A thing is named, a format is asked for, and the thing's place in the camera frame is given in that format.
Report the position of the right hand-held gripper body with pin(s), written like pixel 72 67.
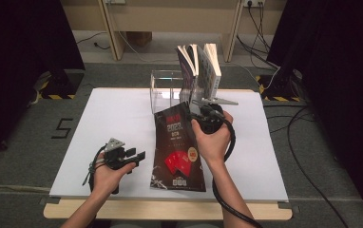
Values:
pixel 211 118

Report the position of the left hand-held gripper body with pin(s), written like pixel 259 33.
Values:
pixel 114 158

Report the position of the dark brown magazine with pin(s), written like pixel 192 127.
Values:
pixel 173 148

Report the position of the clear acrylic file holder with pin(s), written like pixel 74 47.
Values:
pixel 163 91

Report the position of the white magazine with picture grid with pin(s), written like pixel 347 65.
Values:
pixel 209 66

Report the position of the person's left hand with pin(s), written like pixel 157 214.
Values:
pixel 106 182

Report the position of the person's right hand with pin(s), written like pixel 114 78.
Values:
pixel 214 147

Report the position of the black stand base hazard tape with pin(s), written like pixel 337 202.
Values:
pixel 62 85
pixel 281 87

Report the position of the brown cardboard box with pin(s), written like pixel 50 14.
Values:
pixel 140 38

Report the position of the beige wooden desk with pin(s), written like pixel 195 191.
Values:
pixel 170 15

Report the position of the white power strip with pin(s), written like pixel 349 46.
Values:
pixel 115 1

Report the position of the black curtain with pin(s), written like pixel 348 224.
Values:
pixel 18 63
pixel 344 79

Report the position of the white wall socket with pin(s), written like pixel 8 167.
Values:
pixel 254 2

